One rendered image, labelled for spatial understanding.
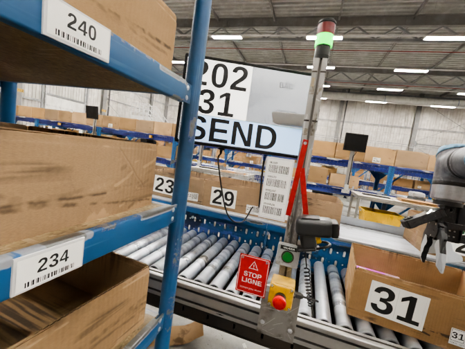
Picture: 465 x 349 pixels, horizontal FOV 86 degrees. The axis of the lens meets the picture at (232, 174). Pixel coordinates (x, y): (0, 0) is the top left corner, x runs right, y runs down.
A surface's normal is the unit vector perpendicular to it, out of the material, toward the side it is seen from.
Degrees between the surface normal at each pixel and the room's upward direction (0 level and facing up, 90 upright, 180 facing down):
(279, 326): 90
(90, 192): 91
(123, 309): 91
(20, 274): 90
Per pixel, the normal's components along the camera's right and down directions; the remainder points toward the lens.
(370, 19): -0.29, 0.05
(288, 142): 0.06, 0.04
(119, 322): 0.93, 0.17
